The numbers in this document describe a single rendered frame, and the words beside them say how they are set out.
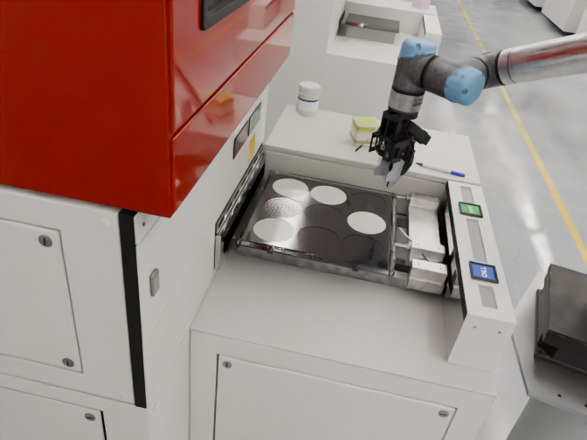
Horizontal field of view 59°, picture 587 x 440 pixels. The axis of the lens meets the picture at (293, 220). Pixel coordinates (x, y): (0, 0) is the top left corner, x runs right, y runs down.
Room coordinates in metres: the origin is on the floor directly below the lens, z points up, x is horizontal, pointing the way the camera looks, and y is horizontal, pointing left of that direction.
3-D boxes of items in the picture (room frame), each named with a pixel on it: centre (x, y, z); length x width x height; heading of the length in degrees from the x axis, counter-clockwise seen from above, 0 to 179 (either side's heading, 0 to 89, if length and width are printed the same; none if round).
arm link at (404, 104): (1.15, -0.22, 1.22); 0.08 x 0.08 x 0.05
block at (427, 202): (1.27, -0.36, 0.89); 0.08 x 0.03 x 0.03; 84
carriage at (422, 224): (1.11, -0.34, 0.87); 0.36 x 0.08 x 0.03; 174
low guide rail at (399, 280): (0.99, -0.12, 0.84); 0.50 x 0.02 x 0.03; 84
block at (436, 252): (1.03, -0.33, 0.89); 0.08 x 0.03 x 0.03; 84
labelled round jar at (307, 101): (1.64, 0.01, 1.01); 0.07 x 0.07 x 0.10
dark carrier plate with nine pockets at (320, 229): (1.12, -0.08, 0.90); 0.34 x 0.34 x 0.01; 84
